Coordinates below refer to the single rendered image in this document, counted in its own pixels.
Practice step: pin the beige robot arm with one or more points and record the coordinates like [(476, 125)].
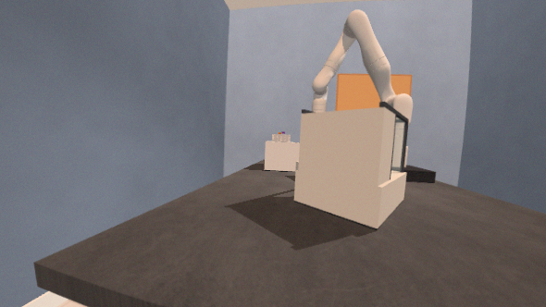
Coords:
[(375, 62)]

